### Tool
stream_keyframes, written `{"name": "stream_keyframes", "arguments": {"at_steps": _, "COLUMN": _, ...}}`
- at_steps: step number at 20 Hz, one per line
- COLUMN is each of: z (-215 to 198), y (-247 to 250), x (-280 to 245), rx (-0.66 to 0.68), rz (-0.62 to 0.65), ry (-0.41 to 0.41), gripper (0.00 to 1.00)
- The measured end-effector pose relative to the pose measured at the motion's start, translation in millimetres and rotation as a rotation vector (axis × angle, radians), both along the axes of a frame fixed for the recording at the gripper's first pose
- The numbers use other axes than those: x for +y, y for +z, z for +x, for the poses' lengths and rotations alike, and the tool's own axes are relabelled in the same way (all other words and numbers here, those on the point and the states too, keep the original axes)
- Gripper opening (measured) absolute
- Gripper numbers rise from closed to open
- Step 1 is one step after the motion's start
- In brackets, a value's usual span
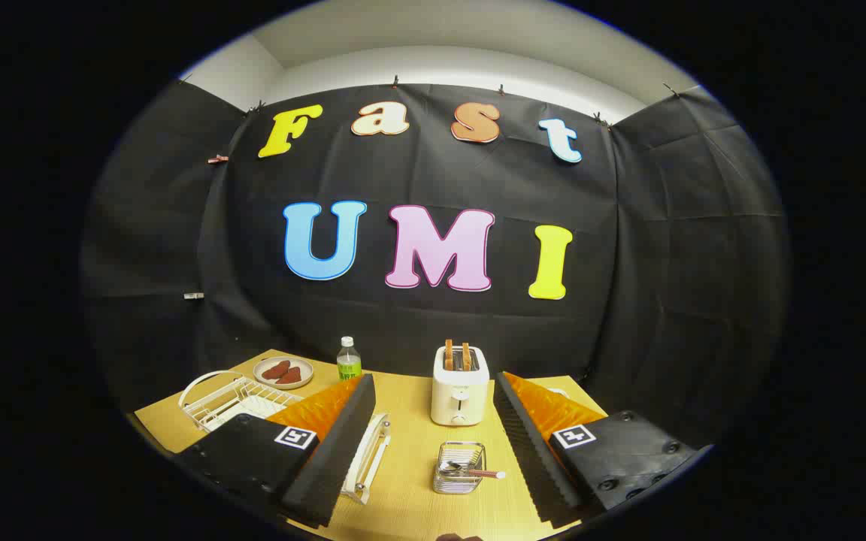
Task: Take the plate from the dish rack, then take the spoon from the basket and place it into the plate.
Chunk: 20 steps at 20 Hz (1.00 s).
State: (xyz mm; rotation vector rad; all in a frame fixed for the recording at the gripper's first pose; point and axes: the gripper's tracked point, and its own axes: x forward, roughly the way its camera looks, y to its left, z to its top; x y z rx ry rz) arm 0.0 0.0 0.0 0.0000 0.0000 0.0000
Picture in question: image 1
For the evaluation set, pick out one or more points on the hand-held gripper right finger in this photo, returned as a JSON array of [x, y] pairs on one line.
[[527, 443]]

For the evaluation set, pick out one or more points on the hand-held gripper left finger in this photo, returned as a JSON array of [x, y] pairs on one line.
[[335, 443]]

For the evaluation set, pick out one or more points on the metal mesh basket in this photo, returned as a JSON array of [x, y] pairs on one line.
[[457, 481]]

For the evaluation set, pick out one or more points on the small grey plate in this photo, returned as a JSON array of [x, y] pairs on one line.
[[264, 379]]

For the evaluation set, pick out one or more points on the green drink bottle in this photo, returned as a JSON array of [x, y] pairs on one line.
[[349, 364]]

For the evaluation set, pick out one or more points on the red sausage piece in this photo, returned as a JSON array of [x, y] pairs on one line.
[[275, 369], [290, 376]]

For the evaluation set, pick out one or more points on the white toaster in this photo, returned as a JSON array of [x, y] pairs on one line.
[[459, 394]]

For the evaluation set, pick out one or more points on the toast slice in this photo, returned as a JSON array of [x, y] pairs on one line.
[[467, 355], [449, 353]]

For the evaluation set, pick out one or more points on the red cloth clip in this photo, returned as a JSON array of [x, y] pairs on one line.
[[216, 158]]

